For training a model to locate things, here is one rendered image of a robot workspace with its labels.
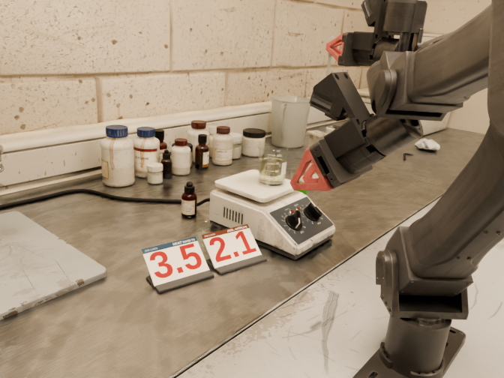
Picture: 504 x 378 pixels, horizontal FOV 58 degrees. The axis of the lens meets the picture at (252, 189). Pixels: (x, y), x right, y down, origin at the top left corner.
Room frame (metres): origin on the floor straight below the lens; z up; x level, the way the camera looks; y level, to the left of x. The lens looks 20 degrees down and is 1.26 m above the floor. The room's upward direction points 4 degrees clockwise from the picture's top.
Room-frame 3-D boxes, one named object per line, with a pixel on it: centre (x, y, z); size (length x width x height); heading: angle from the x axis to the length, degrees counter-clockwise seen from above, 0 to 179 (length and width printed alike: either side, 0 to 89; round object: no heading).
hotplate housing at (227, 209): (0.77, -0.03, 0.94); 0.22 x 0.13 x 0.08; 52
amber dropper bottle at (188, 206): (0.82, 0.12, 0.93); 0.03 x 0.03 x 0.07
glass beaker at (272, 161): (0.78, -0.03, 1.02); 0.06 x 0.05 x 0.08; 86
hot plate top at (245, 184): (0.79, -0.01, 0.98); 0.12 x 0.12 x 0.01; 52
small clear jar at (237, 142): (1.25, 0.07, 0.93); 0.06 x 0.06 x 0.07
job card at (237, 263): (0.65, 0.02, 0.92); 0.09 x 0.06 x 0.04; 127
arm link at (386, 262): (0.43, -0.19, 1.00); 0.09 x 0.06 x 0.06; 93
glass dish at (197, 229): (0.72, 0.08, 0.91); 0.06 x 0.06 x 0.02
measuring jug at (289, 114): (1.43, -0.10, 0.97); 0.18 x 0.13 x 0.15; 161
